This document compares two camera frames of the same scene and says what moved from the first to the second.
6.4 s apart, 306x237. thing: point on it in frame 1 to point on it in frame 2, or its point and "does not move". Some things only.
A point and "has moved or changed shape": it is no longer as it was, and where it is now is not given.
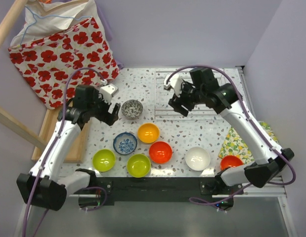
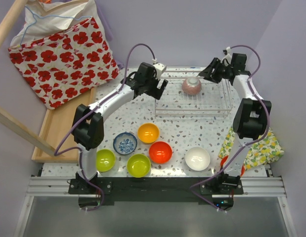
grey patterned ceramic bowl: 132,109 has moved or changed shape
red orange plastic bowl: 160,152 does not move
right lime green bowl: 138,165 does not move
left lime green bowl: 104,160 does not move
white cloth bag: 44,18 does not move
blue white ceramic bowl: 124,143 does not move
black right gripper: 176,103 to 207,73
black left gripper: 105,112 to 154,86
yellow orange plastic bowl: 148,133 does not move
